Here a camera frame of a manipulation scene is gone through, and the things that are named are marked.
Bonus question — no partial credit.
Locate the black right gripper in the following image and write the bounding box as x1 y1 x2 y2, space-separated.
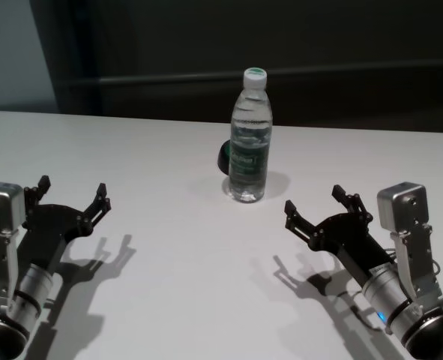
283 184 394 289

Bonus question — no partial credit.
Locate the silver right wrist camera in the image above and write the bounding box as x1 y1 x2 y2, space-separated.
376 181 443 305

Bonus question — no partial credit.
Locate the green YES button black base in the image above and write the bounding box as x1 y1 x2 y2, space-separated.
216 139 232 176

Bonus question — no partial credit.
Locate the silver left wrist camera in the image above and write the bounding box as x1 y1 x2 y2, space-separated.
0 180 27 313

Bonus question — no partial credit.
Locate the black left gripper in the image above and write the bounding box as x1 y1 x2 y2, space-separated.
19 174 112 272

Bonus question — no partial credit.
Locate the clear water bottle green label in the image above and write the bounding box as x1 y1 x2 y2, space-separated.
227 66 274 204

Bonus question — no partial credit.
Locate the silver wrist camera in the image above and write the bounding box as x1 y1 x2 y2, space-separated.
0 180 27 313
376 181 443 305

